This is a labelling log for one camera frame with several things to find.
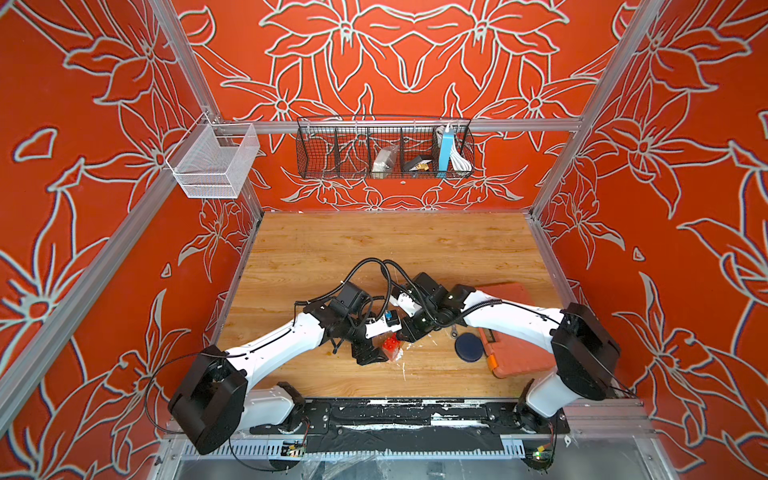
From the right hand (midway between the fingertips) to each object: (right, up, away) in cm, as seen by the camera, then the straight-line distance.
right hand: (379, 333), depth 82 cm
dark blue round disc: (+26, -4, +1) cm, 26 cm away
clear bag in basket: (+1, +51, +10) cm, 52 cm away
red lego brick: (+3, -1, -6) cm, 7 cm away
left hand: (-2, 0, -1) cm, 2 cm away
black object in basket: (+11, +49, +5) cm, 50 cm away
